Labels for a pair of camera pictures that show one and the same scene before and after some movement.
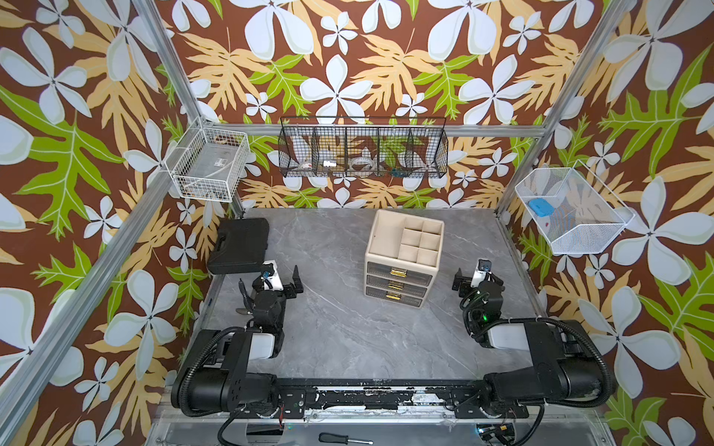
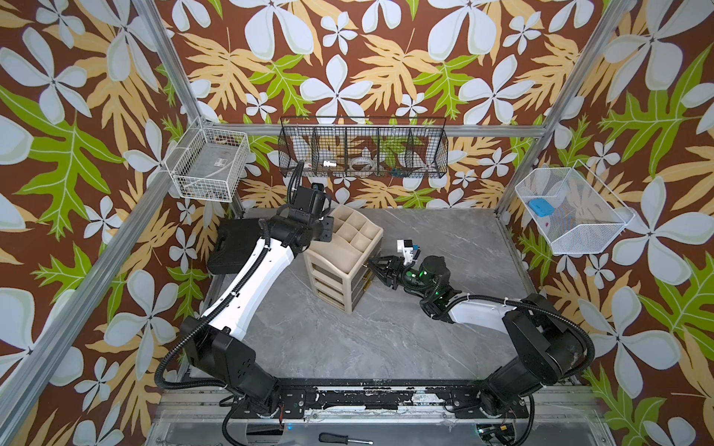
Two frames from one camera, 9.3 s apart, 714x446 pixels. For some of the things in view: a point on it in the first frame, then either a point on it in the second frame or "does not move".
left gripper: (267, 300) → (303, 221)
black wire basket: (314, 146) does not move
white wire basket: (207, 163) does not move
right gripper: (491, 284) → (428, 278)
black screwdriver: (341, 439) does not move
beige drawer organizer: (403, 256) → (339, 269)
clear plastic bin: (578, 213) does not move
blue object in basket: (541, 207) does not move
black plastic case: (240, 245) does not move
